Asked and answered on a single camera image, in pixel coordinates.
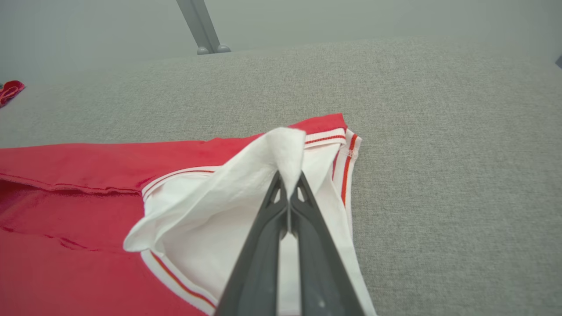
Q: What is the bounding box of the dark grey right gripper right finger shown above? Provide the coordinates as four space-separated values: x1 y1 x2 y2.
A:
290 172 366 316

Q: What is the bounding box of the grey fabric sofa seat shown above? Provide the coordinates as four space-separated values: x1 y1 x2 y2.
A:
0 37 562 316

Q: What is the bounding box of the red and white basketball jersey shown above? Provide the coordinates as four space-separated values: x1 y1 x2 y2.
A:
0 113 378 316

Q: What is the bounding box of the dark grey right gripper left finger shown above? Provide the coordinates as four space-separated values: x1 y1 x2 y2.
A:
214 171 289 316

